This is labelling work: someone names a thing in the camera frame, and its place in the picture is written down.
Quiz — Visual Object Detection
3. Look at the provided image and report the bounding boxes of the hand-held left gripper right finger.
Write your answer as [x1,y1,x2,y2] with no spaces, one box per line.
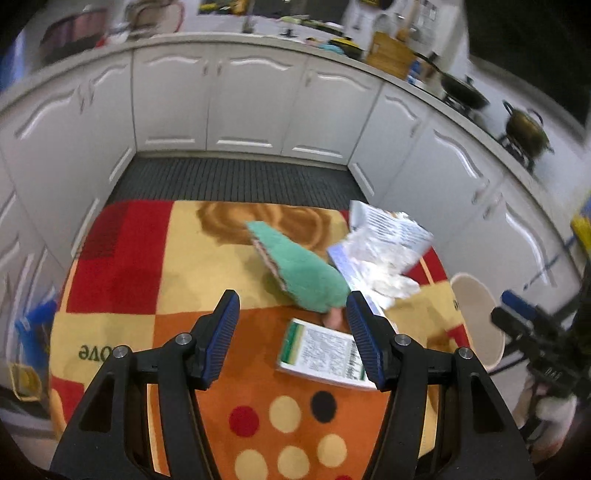
[345,291,537,480]

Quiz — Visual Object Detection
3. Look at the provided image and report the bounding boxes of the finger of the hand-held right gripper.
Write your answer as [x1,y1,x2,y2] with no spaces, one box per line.
[490,306,537,352]
[501,290,550,325]

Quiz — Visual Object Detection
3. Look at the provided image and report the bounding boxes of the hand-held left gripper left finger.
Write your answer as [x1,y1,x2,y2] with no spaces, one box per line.
[48,289,242,480]

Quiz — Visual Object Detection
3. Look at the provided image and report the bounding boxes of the white round bin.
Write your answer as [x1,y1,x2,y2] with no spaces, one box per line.
[450,272,507,370]

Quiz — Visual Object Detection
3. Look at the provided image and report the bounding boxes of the green white medicine box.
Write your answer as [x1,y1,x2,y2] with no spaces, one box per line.
[276,318,382,392]

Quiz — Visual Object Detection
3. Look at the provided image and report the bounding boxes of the white paper leaflet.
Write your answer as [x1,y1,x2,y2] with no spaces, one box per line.
[327,200,435,319]

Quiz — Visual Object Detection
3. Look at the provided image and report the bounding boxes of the green fuzzy cloth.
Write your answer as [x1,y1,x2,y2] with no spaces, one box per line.
[245,220,352,328]

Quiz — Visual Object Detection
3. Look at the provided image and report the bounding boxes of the yellow cooking oil bottle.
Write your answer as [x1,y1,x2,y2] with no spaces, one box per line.
[570,198,591,259]

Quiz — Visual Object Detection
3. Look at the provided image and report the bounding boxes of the rose printed blanket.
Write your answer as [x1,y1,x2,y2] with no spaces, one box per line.
[48,199,472,480]

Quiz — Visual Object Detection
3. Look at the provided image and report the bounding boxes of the black ribbed floor mat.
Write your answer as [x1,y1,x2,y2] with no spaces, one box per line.
[106,154,370,214]

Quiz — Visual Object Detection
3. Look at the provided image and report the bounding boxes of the gas hob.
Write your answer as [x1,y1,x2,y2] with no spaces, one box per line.
[443,92,540,172]

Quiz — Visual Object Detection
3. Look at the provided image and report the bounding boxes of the bronze stockpot with lid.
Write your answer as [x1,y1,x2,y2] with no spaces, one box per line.
[502,100,555,155]

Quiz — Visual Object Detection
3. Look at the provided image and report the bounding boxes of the blue yellow package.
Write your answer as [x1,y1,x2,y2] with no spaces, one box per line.
[9,299,60,401]

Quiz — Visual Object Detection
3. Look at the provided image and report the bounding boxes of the black wok with lid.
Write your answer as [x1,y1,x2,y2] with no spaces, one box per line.
[413,51,490,112]

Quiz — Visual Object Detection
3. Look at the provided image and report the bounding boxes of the white base cabinets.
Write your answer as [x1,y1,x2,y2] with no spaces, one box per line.
[0,34,583,370]

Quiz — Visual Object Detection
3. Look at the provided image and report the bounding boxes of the wooden cutting board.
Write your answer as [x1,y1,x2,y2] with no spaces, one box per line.
[367,31,416,79]

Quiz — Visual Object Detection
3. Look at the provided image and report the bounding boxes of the yellow lidded pot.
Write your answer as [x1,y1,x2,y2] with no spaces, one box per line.
[329,37,365,58]

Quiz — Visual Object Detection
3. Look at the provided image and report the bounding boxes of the pink rice cooker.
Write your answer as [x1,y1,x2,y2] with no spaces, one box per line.
[39,11,105,63]

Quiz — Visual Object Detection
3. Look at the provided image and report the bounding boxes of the blue lanyard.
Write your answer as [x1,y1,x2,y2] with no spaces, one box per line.
[524,256,561,289]

